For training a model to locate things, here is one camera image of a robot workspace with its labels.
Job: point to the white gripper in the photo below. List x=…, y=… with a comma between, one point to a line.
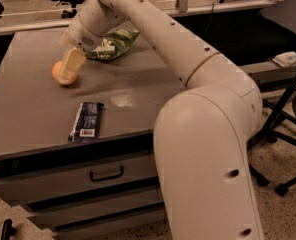
x=78, y=35

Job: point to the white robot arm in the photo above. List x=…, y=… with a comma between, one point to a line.
x=201, y=134

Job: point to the grey metal rail frame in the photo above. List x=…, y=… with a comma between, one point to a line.
x=269, y=76

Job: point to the black caster bottom left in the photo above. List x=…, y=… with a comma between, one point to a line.
x=8, y=230

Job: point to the green chip bag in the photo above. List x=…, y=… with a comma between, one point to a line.
x=114, y=45

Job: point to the dark blue snack bar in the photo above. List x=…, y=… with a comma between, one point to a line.
x=86, y=124

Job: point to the white small box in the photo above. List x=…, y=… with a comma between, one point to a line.
x=285, y=59

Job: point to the grey drawer cabinet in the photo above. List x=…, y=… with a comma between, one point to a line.
x=47, y=176

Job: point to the black drawer handle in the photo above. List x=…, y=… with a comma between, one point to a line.
x=95, y=177

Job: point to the orange fruit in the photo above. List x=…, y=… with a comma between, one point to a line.
x=63, y=76

